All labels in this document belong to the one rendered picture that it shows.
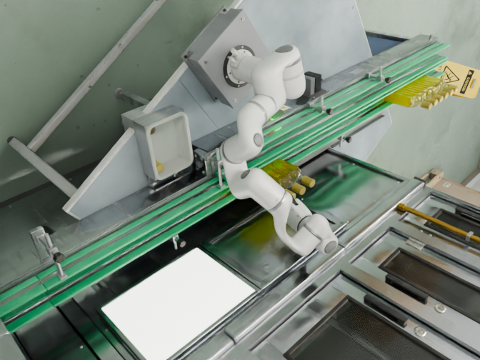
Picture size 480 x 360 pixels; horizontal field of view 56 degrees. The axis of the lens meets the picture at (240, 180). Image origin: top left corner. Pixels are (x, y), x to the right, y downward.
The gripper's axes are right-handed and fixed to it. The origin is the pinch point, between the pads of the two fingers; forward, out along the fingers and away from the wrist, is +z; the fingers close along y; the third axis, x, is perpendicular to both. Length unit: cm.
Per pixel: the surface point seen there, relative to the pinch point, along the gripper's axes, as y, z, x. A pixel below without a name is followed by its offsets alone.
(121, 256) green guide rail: -5, 9, 59
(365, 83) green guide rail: 14, 45, -78
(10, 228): -16, 65, 94
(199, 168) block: 8.2, 27.3, 20.5
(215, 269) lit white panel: -13.0, -5.5, 31.5
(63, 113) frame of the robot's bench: 21, 84, 59
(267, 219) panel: -12.9, 8.9, 1.4
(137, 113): 33, 36, 38
